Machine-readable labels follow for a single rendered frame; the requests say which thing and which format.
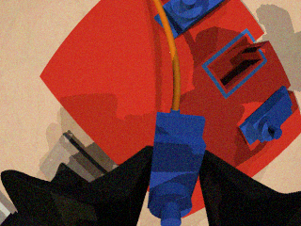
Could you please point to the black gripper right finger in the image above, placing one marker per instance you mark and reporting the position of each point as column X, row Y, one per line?
column 232, row 198

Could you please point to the red flat block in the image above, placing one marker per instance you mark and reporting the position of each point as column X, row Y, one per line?
column 113, row 74

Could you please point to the blue micro servo with orange cable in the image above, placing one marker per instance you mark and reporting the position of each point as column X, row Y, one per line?
column 178, row 150

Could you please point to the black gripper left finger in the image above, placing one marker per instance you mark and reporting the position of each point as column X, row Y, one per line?
column 115, row 199

